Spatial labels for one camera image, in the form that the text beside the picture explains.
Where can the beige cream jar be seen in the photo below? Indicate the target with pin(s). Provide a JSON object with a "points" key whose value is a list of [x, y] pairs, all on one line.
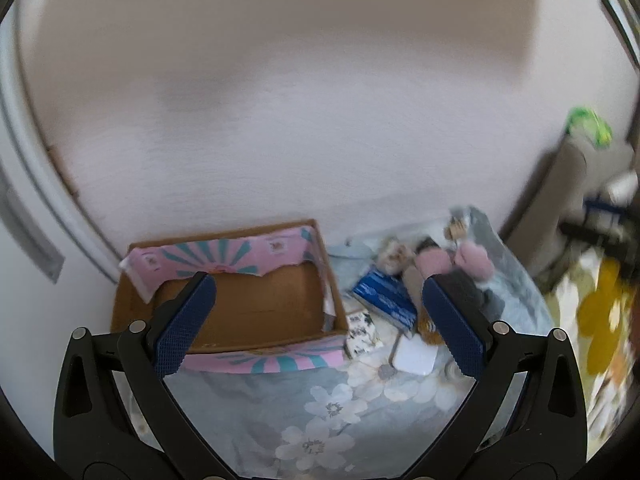
{"points": [[456, 230]]}

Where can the white patterned sock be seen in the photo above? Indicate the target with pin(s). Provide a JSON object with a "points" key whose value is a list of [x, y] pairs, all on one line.
{"points": [[394, 257]]}

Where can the dark grey fluffy cloth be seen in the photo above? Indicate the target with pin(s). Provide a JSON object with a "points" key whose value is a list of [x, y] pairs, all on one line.
{"points": [[463, 291]]}

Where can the blue wet wipes pack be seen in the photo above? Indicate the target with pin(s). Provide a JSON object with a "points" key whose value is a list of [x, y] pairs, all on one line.
{"points": [[387, 297]]}

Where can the green plastic bag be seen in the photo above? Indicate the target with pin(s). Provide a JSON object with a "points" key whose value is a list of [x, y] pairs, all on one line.
{"points": [[586, 123]]}

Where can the light blue towel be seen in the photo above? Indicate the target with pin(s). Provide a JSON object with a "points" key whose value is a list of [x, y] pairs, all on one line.
{"points": [[352, 259]]}

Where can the framed wall picture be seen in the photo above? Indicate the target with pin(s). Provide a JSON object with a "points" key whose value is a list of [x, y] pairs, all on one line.
{"points": [[626, 22]]}

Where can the yellow floral bedsheet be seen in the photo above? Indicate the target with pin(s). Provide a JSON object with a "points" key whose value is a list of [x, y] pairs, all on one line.
{"points": [[593, 305]]}

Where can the cardboard box with pink flaps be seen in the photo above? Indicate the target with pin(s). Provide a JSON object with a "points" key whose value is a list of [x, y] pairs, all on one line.
{"points": [[277, 307]]}

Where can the floral grey blue cloth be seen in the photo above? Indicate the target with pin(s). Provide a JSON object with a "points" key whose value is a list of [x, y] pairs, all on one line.
{"points": [[361, 420]]}

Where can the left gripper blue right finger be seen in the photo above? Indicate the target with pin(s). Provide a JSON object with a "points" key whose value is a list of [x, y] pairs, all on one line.
{"points": [[462, 328]]}

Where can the pink fluffy sock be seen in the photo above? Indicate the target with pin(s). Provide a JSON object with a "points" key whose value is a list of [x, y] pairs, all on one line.
{"points": [[474, 261], [432, 261]]}

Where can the floral tissue packet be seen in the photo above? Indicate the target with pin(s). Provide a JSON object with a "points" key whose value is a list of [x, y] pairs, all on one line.
{"points": [[362, 335]]}

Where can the white rounded plastic case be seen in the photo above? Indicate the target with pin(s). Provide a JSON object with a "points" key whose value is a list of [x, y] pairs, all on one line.
{"points": [[413, 355]]}

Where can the white door with handle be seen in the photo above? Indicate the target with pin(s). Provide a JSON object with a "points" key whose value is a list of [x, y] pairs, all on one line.
{"points": [[49, 285]]}

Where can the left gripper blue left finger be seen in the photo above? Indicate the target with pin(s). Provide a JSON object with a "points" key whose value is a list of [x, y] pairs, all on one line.
{"points": [[178, 321]]}

